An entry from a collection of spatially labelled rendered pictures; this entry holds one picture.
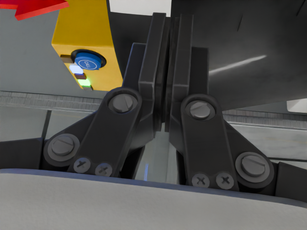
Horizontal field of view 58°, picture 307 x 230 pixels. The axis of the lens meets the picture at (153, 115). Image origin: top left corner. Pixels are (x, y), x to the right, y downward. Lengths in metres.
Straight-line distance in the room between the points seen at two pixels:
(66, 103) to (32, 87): 0.14
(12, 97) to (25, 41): 0.22
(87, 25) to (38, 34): 0.69
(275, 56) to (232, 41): 0.03
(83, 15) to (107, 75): 0.11
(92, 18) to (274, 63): 0.32
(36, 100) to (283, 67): 0.89
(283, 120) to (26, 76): 0.86
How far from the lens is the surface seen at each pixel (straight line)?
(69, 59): 0.46
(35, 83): 1.03
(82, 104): 0.94
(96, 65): 0.45
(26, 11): 0.18
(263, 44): 0.17
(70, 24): 0.45
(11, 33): 1.17
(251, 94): 0.21
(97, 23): 0.44
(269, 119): 0.94
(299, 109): 0.89
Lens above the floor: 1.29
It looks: 19 degrees down
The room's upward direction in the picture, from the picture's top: 174 degrees counter-clockwise
